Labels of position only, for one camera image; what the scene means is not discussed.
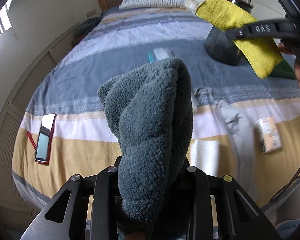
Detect beige tissue pack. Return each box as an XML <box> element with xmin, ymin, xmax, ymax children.
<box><xmin>255</xmin><ymin>116</ymin><xmax>282</xmax><ymax>154</ymax></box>

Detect grey drawstring bag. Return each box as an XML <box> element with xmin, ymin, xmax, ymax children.
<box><xmin>206</xmin><ymin>89</ymin><xmax>258</xmax><ymax>200</ymax></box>

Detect dark grey fleece cloth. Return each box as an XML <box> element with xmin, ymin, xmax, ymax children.
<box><xmin>98</xmin><ymin>58</ymin><xmax>193</xmax><ymax>239</ymax></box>

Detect yellow microfibre cloth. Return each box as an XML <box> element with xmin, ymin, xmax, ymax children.
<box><xmin>185</xmin><ymin>0</ymin><xmax>283</xmax><ymax>79</ymax></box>

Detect striped bed cover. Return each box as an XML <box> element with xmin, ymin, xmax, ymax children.
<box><xmin>12</xmin><ymin>6</ymin><xmax>300</xmax><ymax>208</ymax></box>

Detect clear zip pouch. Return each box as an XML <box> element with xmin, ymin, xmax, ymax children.
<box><xmin>148</xmin><ymin>48</ymin><xmax>173</xmax><ymax>63</ymax></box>

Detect dark smoked glass vase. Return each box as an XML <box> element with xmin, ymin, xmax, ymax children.
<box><xmin>204</xmin><ymin>27</ymin><xmax>242</xmax><ymax>66</ymax></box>

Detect black cable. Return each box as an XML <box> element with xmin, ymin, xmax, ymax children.
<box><xmin>269</xmin><ymin>149</ymin><xmax>300</xmax><ymax>204</ymax></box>

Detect white waffle cloth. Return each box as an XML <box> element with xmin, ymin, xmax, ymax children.
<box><xmin>190</xmin><ymin>139</ymin><xmax>219</xmax><ymax>177</ymax></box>

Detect red framed hand mirror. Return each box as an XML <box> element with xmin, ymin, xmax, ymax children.
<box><xmin>27</xmin><ymin>113</ymin><xmax>57</xmax><ymax>165</ymax></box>

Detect dark clothes on nightstand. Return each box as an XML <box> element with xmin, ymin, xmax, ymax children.
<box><xmin>76</xmin><ymin>16</ymin><xmax>102</xmax><ymax>37</ymax></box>

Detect dark green tray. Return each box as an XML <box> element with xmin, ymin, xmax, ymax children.
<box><xmin>270</xmin><ymin>60</ymin><xmax>296</xmax><ymax>80</ymax></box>

